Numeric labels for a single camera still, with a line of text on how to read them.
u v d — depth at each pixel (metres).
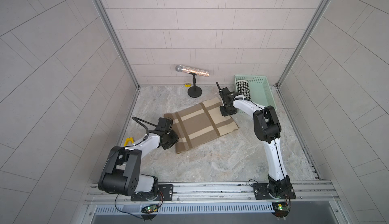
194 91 1.12
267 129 0.58
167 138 0.79
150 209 0.65
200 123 0.94
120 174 0.42
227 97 0.78
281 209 0.68
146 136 0.57
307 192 0.73
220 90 0.85
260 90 1.14
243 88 1.05
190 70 0.96
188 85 1.16
